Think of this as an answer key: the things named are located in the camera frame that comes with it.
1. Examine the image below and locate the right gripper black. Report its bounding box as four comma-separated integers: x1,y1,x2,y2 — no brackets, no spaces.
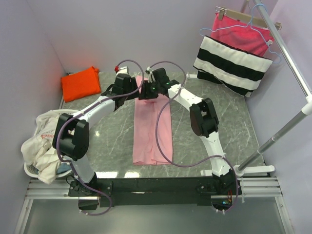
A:
138,81,160,101

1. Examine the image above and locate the pink t shirt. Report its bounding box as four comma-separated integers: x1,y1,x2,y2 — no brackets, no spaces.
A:
132,75,174,166

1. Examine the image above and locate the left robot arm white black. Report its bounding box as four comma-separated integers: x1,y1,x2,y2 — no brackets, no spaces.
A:
53,74,139,196

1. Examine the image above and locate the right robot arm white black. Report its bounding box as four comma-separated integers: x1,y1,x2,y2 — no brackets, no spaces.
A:
141,67,238,195

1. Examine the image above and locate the folded orange t shirt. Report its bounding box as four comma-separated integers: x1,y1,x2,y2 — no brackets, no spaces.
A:
61,66,101,103

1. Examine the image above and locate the black white striped cloth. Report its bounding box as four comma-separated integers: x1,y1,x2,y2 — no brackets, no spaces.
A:
193,36,273,97

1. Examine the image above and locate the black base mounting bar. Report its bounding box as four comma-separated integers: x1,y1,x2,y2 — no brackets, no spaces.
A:
68,176,242,210

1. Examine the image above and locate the white t shirt red print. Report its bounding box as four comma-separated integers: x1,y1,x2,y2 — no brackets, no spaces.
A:
20,109,74,185

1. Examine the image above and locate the magenta hanging cloth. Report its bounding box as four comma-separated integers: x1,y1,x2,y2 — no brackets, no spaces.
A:
210,13,274,56

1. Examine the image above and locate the wooden clip hanger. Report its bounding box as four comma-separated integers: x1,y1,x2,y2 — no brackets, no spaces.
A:
215,6,268,29

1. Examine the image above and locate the white laundry basket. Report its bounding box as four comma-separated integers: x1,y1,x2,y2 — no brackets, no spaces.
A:
23,109,82,180

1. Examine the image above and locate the metal clothes rack pole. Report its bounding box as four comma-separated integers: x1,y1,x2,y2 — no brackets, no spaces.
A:
237,0,312,172

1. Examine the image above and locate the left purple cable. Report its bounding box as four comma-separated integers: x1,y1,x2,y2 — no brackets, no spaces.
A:
56,59,145,217

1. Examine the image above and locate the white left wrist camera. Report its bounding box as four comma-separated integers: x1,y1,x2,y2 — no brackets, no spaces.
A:
115,66,129,74

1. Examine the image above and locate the light blue wire hanger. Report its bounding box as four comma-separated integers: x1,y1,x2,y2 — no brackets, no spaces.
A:
199,4,282,64

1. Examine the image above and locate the aluminium frame rail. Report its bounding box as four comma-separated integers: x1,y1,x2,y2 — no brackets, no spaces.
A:
24,177,283,200

